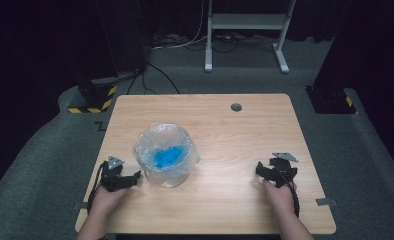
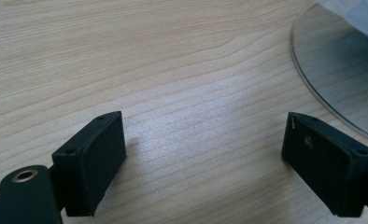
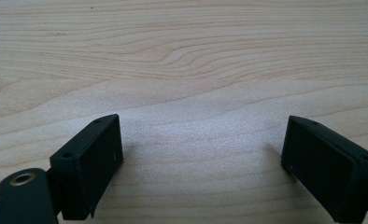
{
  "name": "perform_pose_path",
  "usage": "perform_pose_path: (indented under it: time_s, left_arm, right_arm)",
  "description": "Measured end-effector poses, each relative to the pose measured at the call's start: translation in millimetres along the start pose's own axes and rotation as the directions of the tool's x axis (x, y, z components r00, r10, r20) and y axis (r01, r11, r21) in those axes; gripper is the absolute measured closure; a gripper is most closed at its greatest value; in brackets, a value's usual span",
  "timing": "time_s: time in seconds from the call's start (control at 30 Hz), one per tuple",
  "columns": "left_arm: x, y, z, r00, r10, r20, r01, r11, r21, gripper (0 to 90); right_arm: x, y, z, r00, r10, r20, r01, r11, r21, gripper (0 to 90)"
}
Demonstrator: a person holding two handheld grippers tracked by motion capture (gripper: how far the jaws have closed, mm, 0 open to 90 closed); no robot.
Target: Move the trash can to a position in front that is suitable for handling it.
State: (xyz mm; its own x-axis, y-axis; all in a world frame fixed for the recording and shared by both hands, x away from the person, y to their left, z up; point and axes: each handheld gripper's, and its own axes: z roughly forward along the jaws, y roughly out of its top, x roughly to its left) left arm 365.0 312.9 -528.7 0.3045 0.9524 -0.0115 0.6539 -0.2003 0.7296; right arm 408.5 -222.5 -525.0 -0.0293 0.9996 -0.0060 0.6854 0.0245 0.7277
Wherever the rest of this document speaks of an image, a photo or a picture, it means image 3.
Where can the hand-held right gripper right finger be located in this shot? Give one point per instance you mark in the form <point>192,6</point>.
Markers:
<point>325,168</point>

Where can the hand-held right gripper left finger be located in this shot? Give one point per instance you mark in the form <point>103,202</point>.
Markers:
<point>88,165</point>

